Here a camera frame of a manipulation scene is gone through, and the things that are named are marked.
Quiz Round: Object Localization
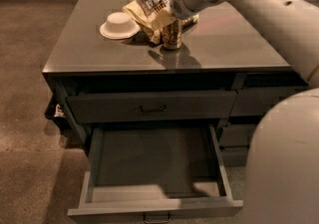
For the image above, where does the middle right drawer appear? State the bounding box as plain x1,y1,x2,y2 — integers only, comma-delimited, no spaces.
219,124,255,147

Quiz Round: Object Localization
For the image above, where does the open middle left drawer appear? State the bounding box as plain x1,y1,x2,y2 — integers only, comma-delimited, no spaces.
68,125,243,224

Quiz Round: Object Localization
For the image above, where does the top left drawer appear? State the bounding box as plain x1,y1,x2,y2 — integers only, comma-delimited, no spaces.
67,91,237,123

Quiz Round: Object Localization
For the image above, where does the grey drawer cabinet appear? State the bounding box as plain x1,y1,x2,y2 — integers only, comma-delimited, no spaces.
42,0,310,224

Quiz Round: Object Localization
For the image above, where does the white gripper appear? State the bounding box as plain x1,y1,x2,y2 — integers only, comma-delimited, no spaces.
169,0,222,20

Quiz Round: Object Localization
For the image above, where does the bottom right drawer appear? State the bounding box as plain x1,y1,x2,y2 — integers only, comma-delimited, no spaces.
221,148,248,167

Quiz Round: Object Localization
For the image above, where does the white upturned bowl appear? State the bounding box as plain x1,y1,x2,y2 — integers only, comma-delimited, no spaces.
100,12,140,40

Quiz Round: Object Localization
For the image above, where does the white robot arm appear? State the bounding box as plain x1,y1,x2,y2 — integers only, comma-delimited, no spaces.
170,0,319,224

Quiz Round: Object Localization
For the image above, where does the orange soda can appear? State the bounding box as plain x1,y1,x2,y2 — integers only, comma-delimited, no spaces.
161,20,182,50

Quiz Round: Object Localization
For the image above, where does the sea salt chip bag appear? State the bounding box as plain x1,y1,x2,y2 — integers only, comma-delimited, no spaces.
123,0,199,45

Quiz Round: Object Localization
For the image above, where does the black bin beside cabinet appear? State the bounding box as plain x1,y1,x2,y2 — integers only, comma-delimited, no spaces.
45,96,68,129

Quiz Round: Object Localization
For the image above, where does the top right drawer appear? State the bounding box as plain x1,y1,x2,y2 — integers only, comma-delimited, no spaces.
230,87,297,116

